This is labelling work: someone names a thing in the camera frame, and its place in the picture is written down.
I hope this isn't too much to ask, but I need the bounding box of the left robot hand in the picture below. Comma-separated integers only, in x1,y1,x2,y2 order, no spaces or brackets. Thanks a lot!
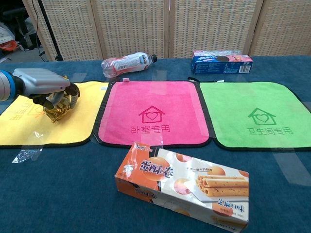
12,68,81,110

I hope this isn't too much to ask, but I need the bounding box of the gold foil snack pack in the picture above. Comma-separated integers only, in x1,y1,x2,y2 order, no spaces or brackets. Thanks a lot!
43,75,71,124

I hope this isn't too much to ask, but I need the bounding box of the yellow cloth mat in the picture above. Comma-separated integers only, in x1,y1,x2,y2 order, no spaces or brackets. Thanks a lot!
0,81,109,149

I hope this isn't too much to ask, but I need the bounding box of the orange plastic bag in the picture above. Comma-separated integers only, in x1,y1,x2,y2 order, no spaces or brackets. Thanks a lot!
0,40,19,52

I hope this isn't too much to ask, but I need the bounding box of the black stand pole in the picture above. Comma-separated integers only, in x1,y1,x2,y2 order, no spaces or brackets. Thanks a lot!
36,0,64,62

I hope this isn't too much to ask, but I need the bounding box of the clear tape piece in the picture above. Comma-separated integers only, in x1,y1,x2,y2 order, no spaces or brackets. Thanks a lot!
12,148,43,164

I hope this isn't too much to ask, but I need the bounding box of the clear plastic drink bottle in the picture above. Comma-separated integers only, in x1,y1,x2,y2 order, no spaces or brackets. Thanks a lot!
101,52,158,79

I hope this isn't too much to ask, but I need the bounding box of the pink cloth mat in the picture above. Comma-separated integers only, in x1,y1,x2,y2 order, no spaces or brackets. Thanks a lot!
93,81,215,149

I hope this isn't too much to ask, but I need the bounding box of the woven folding screen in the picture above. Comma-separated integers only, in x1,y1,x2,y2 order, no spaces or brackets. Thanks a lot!
22,0,311,62

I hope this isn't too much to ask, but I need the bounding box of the orange white egg roll box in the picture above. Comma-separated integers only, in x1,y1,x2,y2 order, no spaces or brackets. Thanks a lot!
114,141,250,233

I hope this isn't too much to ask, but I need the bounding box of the blue cookie box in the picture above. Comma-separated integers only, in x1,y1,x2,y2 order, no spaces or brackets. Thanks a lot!
190,50,254,74

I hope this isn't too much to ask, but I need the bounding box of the green cloth mat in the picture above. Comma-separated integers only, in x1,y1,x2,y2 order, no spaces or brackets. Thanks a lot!
199,81,311,151

